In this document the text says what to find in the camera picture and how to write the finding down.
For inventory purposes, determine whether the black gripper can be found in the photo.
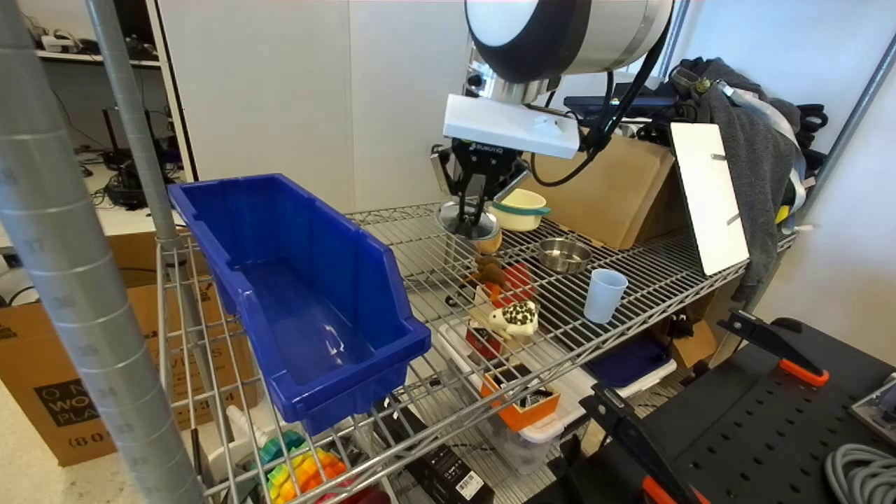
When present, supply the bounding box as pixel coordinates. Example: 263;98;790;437
431;141;530;200

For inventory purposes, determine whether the round steel pot lid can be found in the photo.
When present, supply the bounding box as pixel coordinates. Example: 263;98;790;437
440;203;499;241

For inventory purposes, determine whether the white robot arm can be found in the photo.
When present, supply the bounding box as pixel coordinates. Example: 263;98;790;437
431;0;674;203

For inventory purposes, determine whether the small steel pan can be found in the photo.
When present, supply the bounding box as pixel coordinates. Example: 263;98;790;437
538;236;592;274

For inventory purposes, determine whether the cream bowl with green rim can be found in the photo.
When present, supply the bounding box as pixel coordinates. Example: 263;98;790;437
494;189;550;234

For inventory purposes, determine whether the brown cardboard box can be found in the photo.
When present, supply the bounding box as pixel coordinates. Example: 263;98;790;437
526;138;684;249

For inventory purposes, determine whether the light blue plastic cup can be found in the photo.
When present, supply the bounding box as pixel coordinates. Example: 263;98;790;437
585;269;628;323

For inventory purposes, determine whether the blue plastic storage bin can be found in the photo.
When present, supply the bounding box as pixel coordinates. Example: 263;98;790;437
169;175;431;435

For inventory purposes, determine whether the white rectangular board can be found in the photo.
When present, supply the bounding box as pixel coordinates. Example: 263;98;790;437
673;123;751;274

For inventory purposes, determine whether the dark grey cloth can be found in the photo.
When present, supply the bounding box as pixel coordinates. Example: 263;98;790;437
669;57;806;305

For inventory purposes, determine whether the rainbow stacking toy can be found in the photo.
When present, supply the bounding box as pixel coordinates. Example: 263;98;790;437
257;432;347;504

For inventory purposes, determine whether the cardboard box on floor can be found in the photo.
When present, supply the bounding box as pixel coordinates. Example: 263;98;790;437
0;234;162;470

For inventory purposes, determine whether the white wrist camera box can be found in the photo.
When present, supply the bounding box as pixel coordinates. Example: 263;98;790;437
443;96;580;159

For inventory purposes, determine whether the wire shelf rack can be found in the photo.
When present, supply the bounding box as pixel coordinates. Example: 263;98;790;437
160;204;743;504

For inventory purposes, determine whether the orange handled black clamp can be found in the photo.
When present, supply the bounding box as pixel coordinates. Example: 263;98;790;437
722;312;828;389

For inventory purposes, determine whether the grey shelf post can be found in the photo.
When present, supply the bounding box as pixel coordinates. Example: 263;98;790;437
0;0;205;504

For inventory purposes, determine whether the coiled grey cable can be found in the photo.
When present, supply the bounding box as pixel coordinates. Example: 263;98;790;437
823;441;896;504

